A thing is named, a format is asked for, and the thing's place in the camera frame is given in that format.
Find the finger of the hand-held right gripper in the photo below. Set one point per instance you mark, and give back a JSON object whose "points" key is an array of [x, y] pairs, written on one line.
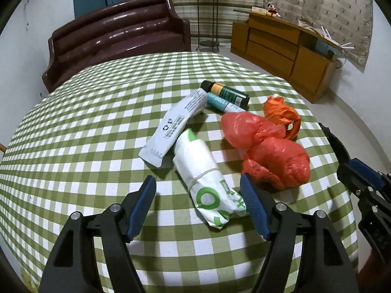
{"points": [[365, 172], [336, 145]]}

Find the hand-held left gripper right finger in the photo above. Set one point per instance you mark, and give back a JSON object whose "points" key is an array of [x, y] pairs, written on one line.
{"points": [[255, 207]]}

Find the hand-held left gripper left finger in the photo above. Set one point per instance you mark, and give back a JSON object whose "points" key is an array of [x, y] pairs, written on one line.
{"points": [[142, 207]]}

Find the red plastic bag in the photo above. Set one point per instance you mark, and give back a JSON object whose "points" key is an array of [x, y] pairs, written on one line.
{"points": [[281, 161], [244, 128]]}

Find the orange plastic bag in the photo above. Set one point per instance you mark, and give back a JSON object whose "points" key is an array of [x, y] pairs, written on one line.
{"points": [[281, 113]]}

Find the white and green plastic bag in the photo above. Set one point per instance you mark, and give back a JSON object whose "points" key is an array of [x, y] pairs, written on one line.
{"points": [[198, 164]]}

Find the white squeeze tube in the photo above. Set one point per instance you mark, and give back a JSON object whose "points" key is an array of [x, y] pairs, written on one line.
{"points": [[174, 125]]}

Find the teal and white tube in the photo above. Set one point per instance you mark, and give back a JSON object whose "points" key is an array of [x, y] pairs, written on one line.
{"points": [[217, 101]]}

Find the dark green spray bottle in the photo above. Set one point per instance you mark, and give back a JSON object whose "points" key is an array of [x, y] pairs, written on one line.
{"points": [[232, 94]]}

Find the person's right hand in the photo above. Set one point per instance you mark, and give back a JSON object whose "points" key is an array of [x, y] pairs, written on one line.
{"points": [[374, 268]]}

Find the green checkered tablecloth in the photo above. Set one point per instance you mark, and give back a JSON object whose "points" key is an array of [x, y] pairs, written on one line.
{"points": [[91, 128]]}

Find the light blue box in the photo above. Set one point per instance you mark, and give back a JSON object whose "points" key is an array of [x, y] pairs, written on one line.
{"points": [[323, 48]]}

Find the white router with antennas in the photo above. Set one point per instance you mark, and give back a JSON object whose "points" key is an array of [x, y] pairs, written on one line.
{"points": [[331, 41]]}

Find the wooden cabinet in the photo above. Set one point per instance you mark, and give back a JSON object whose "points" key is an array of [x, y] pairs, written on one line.
{"points": [[275, 52]]}

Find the crumpled clear plastic sheet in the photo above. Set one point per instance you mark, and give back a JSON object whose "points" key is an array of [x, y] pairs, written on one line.
{"points": [[308, 25]]}

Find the beige diamond-pattern curtain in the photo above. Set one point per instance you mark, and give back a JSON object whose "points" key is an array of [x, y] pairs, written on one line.
{"points": [[320, 3]]}

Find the mouse plush toy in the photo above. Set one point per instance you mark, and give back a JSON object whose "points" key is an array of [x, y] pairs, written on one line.
{"points": [[272, 10]]}

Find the light wooden chair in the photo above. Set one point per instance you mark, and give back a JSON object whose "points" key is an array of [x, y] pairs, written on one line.
{"points": [[2, 147]]}

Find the tissue box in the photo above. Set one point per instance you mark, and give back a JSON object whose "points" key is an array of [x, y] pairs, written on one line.
{"points": [[259, 10]]}

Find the black metal plant stand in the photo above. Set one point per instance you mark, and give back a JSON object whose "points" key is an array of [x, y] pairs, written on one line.
{"points": [[209, 44]]}

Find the dark brown leather sofa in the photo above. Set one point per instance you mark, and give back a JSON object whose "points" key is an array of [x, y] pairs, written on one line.
{"points": [[116, 33]]}

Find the white wall pipe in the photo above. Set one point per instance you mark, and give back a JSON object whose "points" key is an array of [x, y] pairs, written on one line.
{"points": [[26, 15]]}

